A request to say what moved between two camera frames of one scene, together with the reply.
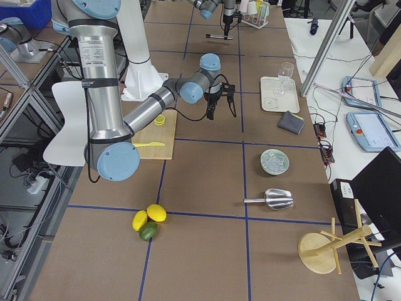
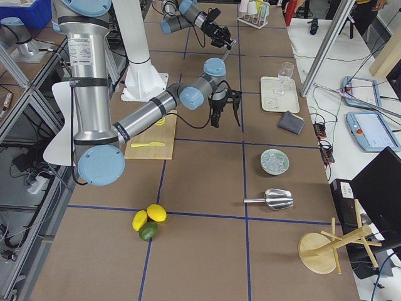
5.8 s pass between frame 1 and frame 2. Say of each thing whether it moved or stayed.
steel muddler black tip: moved
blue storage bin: stayed
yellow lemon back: stayed
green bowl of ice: stayed
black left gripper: moved
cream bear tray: stayed
